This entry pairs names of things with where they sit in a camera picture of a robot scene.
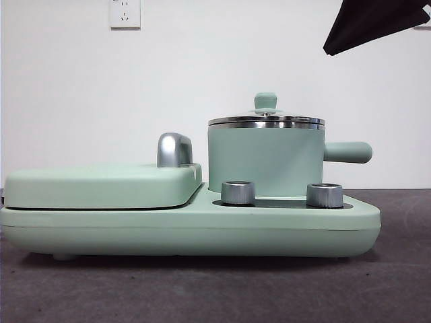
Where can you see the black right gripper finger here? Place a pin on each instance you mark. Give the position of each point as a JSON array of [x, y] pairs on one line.
[[370, 23]]

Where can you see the glass lid with green knob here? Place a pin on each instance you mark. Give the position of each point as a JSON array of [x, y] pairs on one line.
[[265, 100]]

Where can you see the green breakfast machine base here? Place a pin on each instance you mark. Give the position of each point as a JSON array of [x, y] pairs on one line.
[[303, 232]]

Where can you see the silver control knob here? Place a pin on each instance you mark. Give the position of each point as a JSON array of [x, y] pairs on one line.
[[237, 193], [324, 195]]

